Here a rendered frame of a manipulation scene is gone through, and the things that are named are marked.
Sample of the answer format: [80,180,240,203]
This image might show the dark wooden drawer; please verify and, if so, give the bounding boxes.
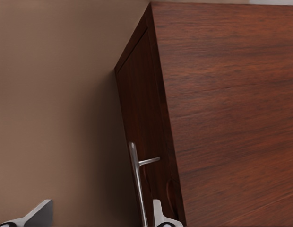
[117,29,180,227]

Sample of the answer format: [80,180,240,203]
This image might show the dark brown wooden cabinet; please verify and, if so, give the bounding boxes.
[114,2,293,227]

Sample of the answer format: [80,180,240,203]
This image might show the silver bar drawer handle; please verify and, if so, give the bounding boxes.
[128,141,161,227]

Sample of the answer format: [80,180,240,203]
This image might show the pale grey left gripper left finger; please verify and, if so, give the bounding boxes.
[0,199,54,227]

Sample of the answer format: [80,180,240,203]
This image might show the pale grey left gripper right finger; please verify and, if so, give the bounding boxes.
[152,199,183,227]

